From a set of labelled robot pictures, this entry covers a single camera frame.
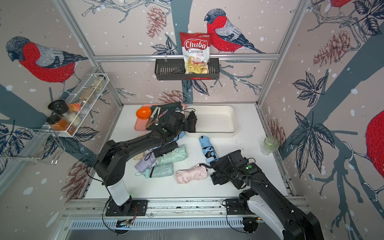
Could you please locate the light blue umbrella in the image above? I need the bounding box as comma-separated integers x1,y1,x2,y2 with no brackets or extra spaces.
168,131,185,143

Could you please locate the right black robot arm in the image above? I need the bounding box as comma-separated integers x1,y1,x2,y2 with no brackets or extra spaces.
210,150,324,240

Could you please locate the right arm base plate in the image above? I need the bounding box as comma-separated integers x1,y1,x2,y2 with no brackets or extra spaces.
223,198,250,216

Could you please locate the dark green cloth napkin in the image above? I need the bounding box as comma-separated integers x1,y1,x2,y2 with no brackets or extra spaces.
146,102,183,131

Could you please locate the lavender folded umbrella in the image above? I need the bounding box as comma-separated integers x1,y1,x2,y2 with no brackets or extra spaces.
135,148,157,174

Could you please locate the white wire spice rack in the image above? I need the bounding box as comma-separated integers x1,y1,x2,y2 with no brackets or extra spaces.
58,73,110,138

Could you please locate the beige striped folded umbrella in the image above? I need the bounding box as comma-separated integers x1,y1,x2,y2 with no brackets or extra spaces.
133,152,146,161

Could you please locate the white handled silver spoon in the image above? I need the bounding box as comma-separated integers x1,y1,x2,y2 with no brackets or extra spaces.
154,108,162,126

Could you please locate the Chuba cassava chips bag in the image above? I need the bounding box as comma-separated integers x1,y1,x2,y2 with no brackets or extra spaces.
180,32,211,74

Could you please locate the pink folded umbrella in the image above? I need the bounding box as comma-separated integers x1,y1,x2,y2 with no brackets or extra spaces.
175,166,208,184

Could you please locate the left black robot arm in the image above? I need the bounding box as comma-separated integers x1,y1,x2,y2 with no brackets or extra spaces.
93,112,186,207

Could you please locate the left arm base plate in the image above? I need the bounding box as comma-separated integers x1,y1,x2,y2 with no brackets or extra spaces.
106,199,149,217

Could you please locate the black cased compact umbrella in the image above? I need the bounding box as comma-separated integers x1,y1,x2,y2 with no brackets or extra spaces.
153,142,179,158

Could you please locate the green lidded glass jar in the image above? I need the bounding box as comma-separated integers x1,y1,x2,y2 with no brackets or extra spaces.
261,136,279,156

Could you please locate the mint green strapped umbrella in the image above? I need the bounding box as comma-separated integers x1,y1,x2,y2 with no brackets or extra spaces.
135,163,174,179

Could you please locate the white handled knife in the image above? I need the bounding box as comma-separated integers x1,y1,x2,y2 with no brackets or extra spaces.
146,106,161,129

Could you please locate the black lidded spice jar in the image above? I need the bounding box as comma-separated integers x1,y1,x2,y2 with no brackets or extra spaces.
48,99,72,116

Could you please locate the orange spice jar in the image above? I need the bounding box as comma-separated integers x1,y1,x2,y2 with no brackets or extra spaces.
47,115,71,131

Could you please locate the blue patterned umbrella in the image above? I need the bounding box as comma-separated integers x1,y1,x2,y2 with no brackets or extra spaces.
199,136,219,164

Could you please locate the pink plastic tray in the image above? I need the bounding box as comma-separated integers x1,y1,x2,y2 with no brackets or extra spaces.
134,104,187,131

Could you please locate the wire hook rack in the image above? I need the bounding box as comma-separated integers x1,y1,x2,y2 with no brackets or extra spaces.
1,128,66,166

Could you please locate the cream storage box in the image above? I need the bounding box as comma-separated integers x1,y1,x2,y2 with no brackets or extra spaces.
186,105,238,138

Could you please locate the mint green folded umbrella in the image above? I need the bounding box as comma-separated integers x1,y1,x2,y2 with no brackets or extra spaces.
157,145,188,165

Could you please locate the black wall basket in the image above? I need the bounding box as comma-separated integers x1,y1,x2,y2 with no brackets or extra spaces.
154,57,220,81

